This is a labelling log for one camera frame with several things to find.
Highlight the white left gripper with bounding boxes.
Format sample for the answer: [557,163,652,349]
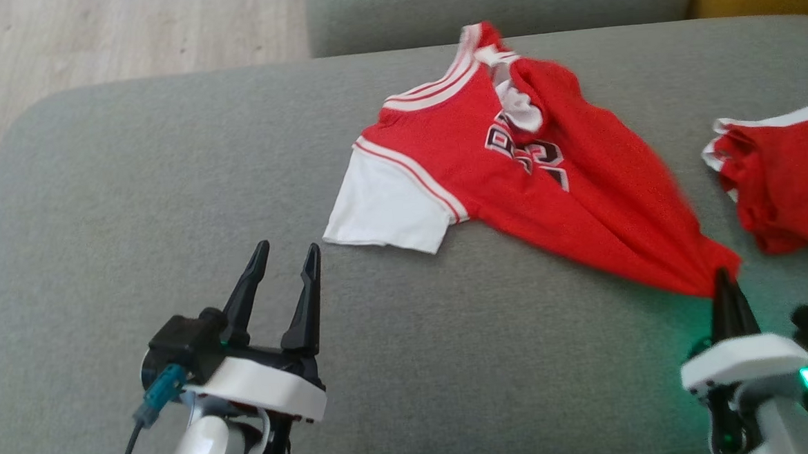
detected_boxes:
[173,237,331,431]

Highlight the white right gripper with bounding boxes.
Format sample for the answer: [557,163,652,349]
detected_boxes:
[676,263,808,398]

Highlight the red shorts white trim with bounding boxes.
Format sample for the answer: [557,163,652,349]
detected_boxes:
[699,104,808,262]

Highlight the red basketball jersey white sleeves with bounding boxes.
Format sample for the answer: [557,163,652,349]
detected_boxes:
[312,8,744,318]

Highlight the large grey sofa seat cushion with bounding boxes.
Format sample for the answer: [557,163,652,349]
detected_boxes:
[0,13,808,454]

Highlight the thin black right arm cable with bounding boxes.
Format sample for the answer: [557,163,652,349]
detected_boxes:
[704,382,756,454]

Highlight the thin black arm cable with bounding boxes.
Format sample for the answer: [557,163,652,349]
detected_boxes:
[251,413,296,454]
[704,382,756,454]

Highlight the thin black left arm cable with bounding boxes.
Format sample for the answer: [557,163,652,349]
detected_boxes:
[251,413,296,454]

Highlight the blue-plug left camera cable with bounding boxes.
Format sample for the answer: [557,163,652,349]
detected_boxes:
[110,363,192,454]

